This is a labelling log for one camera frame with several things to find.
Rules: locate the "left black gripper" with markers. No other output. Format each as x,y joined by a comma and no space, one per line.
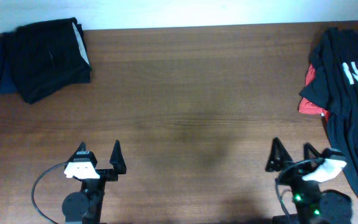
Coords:
117,162

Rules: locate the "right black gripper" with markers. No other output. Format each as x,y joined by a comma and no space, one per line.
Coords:
298,171

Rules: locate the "black shorts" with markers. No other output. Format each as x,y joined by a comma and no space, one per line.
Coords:
47,56

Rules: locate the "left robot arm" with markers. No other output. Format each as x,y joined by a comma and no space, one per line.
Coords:
85,205

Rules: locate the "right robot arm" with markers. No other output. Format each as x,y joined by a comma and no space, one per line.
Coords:
313,206

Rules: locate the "red garment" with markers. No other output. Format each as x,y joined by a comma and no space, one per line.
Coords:
306,106

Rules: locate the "black printed t-shirt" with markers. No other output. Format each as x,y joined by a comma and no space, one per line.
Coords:
335,89

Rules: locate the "folded navy blue garment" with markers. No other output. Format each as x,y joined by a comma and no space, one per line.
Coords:
7,85

